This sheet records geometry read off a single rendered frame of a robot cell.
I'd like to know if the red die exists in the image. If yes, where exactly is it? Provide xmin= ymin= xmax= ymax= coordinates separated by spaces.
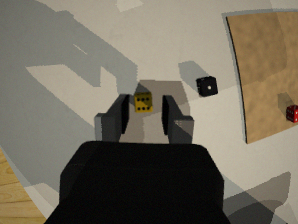
xmin=287 ymin=105 xmax=298 ymax=123

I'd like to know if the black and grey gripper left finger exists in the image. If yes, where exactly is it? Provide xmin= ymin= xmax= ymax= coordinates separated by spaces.
xmin=94 ymin=94 xmax=129 ymax=142

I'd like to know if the yellow die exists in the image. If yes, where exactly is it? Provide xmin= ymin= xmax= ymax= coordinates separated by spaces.
xmin=134 ymin=92 xmax=153 ymax=113

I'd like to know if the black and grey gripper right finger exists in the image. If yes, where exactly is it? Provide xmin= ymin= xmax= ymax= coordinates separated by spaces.
xmin=162 ymin=95 xmax=194 ymax=144

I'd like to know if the black die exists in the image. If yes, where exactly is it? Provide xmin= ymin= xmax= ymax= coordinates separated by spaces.
xmin=196 ymin=76 xmax=218 ymax=97

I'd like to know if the tan mat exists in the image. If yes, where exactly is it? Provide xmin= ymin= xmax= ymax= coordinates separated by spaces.
xmin=226 ymin=12 xmax=298 ymax=144

